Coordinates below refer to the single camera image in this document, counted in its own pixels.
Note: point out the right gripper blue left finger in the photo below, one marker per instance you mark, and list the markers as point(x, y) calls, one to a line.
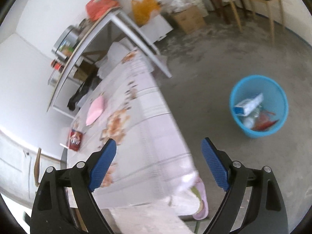
point(99, 163)

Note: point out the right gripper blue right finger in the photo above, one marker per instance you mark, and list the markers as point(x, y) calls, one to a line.
point(218, 163)

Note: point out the red snack packet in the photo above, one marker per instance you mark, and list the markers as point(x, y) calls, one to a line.
point(75, 139)

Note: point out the pink sponge cloth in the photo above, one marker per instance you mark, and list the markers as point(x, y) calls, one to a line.
point(95, 110)

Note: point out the blue toothpaste box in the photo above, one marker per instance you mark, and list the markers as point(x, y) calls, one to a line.
point(246, 106)

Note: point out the clear red snack bag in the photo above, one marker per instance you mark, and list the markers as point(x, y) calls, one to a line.
point(264, 122)

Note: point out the blue plastic trash basket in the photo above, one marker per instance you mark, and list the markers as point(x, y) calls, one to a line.
point(275, 101)

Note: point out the pink slipper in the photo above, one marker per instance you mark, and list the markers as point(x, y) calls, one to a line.
point(200, 192)

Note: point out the wooden chair left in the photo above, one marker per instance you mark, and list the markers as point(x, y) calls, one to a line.
point(42, 162)

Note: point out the floral plaid tablecloth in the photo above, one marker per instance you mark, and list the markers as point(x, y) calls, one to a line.
point(153, 161)

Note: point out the red sauce jar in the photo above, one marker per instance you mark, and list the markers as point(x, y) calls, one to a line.
point(57, 65)

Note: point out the steel rice cooker pot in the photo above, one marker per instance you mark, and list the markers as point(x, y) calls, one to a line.
point(66, 43)

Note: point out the cardboard box on floor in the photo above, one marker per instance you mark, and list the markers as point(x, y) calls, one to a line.
point(189, 20)

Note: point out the white side table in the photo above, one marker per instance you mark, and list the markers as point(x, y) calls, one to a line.
point(108, 39)

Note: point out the red plastic bag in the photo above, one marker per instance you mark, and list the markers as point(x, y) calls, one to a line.
point(97, 8)

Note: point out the yellow plastic bag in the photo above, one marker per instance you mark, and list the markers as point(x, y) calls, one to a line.
point(144, 10)

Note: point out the white bags pile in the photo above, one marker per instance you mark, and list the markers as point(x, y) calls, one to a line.
point(177, 6)

